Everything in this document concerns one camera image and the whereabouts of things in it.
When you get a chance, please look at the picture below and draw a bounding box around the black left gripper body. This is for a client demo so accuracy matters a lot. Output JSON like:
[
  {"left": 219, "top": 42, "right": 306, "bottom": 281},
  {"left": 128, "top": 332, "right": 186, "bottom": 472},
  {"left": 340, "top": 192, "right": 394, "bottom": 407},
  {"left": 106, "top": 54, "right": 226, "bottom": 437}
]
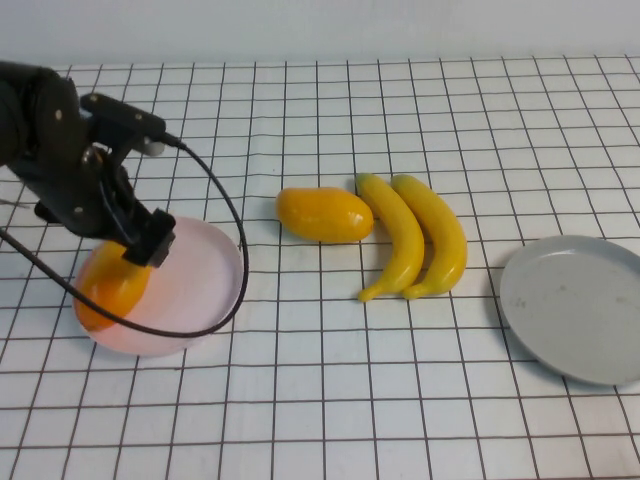
[{"left": 14, "top": 143, "right": 154, "bottom": 247}]

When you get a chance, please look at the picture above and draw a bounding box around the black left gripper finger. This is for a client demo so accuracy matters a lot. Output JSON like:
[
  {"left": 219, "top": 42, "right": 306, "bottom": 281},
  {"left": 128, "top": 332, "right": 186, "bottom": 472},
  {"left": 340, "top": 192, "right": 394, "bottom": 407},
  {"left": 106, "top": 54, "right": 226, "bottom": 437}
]
[{"left": 122, "top": 208, "right": 176, "bottom": 269}]

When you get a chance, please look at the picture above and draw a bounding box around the orange-tinted yellow mango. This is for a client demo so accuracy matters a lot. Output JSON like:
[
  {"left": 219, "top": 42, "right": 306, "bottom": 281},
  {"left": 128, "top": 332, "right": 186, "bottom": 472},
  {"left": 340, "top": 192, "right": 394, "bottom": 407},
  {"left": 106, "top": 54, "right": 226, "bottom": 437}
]
[{"left": 73, "top": 241, "right": 152, "bottom": 332}]

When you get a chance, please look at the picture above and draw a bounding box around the plain yellow mango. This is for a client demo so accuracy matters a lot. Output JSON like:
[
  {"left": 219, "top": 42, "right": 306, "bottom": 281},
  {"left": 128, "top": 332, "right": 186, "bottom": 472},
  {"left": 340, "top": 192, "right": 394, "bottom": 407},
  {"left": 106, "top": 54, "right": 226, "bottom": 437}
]
[{"left": 275, "top": 186, "right": 375, "bottom": 244}]

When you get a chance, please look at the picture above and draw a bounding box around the yellow banana green tip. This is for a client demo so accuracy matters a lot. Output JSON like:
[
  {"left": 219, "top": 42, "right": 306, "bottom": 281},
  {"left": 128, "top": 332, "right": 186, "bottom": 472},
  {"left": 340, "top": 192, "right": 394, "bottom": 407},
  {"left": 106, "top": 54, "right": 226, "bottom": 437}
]
[
  {"left": 354, "top": 172, "right": 426, "bottom": 303},
  {"left": 390, "top": 173, "right": 469, "bottom": 301}
]

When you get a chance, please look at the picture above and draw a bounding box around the pink round plate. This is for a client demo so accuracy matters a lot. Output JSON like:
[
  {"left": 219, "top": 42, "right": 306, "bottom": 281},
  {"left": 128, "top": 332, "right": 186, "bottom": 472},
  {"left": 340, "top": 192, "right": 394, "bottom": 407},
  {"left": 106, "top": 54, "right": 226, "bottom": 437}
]
[{"left": 72, "top": 215, "right": 245, "bottom": 358}]

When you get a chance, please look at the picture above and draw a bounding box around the grey round plate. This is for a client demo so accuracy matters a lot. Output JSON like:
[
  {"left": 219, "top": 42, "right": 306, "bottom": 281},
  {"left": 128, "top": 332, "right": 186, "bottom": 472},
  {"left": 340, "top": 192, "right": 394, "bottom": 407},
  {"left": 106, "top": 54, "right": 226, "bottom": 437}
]
[{"left": 499, "top": 234, "right": 640, "bottom": 386}]

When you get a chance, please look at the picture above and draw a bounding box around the white black-grid tablecloth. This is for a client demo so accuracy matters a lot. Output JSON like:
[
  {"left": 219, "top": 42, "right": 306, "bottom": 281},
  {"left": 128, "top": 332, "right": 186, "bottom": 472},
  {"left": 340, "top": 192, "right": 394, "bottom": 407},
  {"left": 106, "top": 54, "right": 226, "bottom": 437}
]
[{"left": 0, "top": 53, "right": 640, "bottom": 480}]

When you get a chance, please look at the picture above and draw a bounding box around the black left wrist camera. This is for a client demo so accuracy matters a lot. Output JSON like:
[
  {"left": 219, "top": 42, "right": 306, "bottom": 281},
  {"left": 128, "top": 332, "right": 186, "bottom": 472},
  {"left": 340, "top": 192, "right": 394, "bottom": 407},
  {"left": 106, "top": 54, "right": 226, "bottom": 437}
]
[{"left": 79, "top": 92, "right": 168, "bottom": 157}]

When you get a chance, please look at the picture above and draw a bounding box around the black camera cable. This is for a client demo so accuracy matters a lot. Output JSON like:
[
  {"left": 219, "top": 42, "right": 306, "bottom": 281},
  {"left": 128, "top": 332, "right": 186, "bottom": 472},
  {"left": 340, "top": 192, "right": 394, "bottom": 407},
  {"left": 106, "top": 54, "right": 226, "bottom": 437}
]
[{"left": 0, "top": 133, "right": 250, "bottom": 339}]

